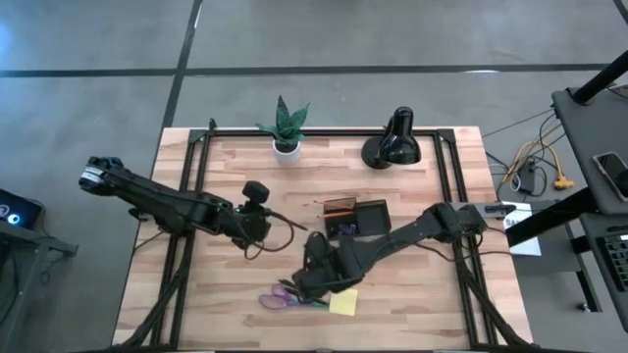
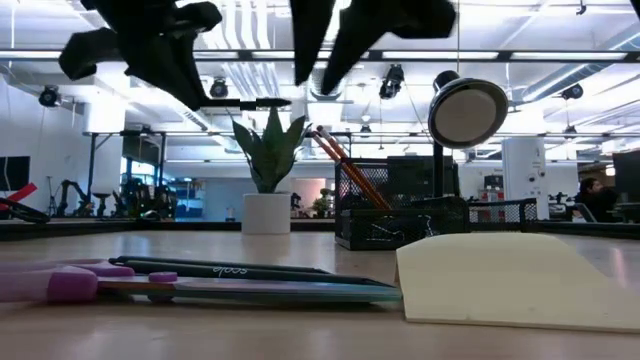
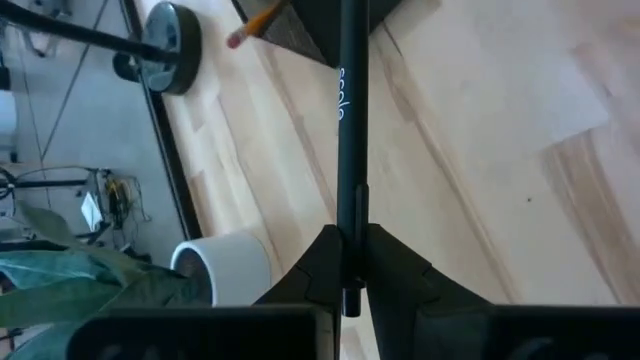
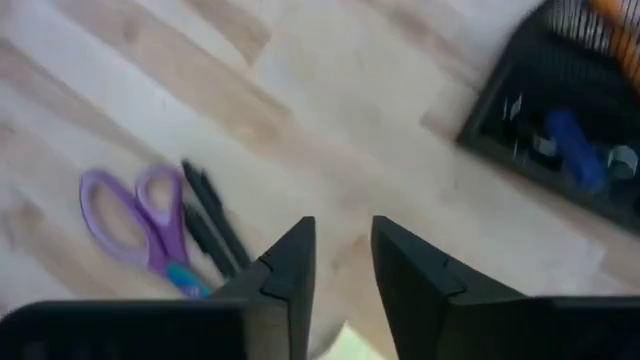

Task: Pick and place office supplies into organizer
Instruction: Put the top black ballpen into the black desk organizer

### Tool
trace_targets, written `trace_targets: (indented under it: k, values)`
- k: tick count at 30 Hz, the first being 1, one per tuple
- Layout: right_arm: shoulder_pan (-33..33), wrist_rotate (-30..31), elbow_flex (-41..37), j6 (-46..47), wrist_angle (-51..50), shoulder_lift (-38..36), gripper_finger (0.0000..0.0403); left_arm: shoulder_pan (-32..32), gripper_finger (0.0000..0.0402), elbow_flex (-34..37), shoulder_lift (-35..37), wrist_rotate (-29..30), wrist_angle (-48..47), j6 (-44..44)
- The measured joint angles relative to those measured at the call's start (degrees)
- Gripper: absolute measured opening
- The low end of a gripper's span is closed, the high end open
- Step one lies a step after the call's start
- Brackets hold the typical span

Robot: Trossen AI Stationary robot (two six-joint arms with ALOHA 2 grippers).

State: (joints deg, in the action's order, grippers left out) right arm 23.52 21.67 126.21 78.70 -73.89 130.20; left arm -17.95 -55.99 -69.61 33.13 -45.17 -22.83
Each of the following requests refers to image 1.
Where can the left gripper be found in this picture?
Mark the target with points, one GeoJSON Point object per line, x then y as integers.
{"type": "Point", "coordinates": [250, 225]}

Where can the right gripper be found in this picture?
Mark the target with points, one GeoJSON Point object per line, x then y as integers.
{"type": "Point", "coordinates": [329, 279]}

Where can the yellow sticky note pad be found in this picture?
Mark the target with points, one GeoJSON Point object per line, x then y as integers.
{"type": "Point", "coordinates": [344, 304]}

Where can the purple binder clip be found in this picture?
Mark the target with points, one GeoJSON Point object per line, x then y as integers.
{"type": "Point", "coordinates": [346, 228]}

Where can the black mesh desk organizer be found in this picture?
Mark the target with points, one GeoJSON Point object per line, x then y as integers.
{"type": "Point", "coordinates": [373, 218]}

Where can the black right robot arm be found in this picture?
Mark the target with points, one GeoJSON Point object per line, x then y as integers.
{"type": "Point", "coordinates": [407, 230]}

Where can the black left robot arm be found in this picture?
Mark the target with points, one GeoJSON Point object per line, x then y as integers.
{"type": "Point", "coordinates": [157, 198]}

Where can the snake plant in white pot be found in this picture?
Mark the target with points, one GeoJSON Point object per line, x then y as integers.
{"type": "Point", "coordinates": [287, 147]}

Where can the black desk lamp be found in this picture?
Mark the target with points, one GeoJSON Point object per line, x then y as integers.
{"type": "Point", "coordinates": [397, 147]}

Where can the grey mounting plate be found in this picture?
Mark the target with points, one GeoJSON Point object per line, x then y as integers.
{"type": "Point", "coordinates": [498, 209]}

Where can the white paper sheet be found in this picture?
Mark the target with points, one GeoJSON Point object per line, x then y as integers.
{"type": "Point", "coordinates": [527, 245]}

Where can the dark metal cart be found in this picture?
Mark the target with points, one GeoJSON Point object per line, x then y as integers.
{"type": "Point", "coordinates": [49, 243]}

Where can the black power adapter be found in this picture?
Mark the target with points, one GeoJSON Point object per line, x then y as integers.
{"type": "Point", "coordinates": [527, 179]}

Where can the black support beam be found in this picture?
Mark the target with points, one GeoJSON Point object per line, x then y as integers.
{"type": "Point", "coordinates": [549, 220]}

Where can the black device with blue light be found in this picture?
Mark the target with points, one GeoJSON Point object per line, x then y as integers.
{"type": "Point", "coordinates": [17, 211]}

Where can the dark keyboard tray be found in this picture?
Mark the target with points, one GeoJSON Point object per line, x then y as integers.
{"type": "Point", "coordinates": [596, 274]}

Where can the black keyboard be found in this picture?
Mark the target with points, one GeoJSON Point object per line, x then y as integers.
{"type": "Point", "coordinates": [619, 260]}

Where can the grey side desk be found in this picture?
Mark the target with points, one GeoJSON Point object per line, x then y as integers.
{"type": "Point", "coordinates": [589, 127]}

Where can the smartphone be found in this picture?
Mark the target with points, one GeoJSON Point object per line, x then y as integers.
{"type": "Point", "coordinates": [613, 174]}

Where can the black pole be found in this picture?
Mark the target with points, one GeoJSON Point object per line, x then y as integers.
{"type": "Point", "coordinates": [601, 78]}

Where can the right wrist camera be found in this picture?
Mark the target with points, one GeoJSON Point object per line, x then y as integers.
{"type": "Point", "coordinates": [319, 247]}

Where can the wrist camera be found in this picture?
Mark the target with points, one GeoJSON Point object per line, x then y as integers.
{"type": "Point", "coordinates": [319, 247]}
{"type": "Point", "coordinates": [256, 191]}

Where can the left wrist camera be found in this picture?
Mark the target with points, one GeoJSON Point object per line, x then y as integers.
{"type": "Point", "coordinates": [256, 191]}

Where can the black aluminium table frame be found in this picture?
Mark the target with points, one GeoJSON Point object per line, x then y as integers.
{"type": "Point", "coordinates": [319, 132]}

